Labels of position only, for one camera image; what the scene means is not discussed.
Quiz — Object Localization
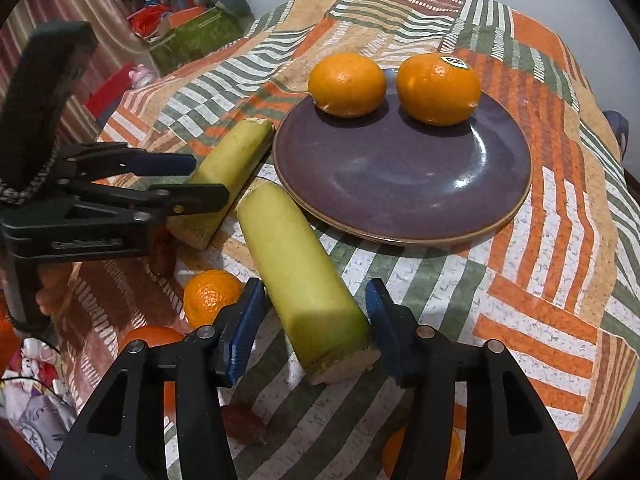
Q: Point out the red tomato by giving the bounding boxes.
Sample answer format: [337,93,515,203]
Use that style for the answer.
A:
[117,324,188,421]

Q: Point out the large orange with sticker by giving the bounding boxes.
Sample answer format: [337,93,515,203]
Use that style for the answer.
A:
[396,52,482,127]

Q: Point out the green cardboard box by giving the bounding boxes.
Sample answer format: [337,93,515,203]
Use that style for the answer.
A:
[150,9,243,76]

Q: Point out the purple ceramic plate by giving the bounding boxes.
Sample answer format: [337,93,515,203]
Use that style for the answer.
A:
[272,70,533,246]

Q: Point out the small mandarin orange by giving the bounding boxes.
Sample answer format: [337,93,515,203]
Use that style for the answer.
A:
[382,422,462,479]
[183,269,244,330]

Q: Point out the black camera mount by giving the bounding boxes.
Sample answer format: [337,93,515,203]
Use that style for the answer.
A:
[1,21,98,208]

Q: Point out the plain large orange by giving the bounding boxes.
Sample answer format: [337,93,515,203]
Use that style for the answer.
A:
[307,53,387,118]

